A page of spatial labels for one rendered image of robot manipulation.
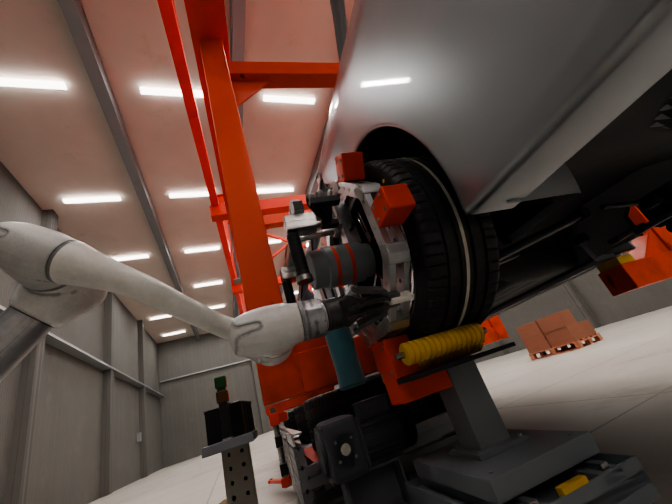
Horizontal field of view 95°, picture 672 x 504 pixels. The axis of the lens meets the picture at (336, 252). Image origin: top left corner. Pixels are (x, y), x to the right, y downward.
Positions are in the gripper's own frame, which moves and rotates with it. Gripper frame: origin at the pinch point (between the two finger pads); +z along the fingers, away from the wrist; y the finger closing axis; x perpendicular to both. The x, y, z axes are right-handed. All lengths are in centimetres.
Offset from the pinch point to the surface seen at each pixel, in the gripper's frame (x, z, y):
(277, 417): 119, -30, -143
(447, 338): -4.2, 12.1, -13.2
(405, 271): 2.9, 3.6, 5.4
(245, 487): 29, -49, -80
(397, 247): 3.9, 1.9, 12.0
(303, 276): 9.8, -22.1, 6.8
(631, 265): 46, 192, -45
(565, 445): -28.8, 25.7, -30.5
